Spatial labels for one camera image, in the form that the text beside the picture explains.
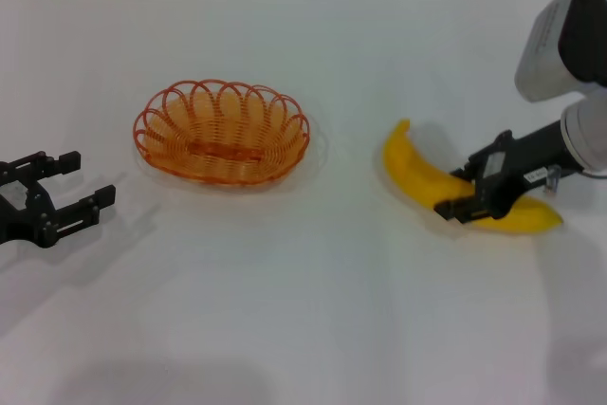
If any orange woven plastic basket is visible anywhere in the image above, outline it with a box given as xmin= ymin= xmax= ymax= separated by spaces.
xmin=132 ymin=78 xmax=312 ymax=188

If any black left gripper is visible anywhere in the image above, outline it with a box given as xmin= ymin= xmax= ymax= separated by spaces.
xmin=0 ymin=150 xmax=118 ymax=250

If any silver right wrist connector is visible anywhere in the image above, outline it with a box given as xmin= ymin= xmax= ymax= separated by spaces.
xmin=542 ymin=164 xmax=561 ymax=195

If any yellow banana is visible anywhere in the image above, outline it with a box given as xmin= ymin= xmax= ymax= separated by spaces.
xmin=382 ymin=118 xmax=565 ymax=236

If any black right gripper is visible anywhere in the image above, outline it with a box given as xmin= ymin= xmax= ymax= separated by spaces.
xmin=432 ymin=129 xmax=578 ymax=227

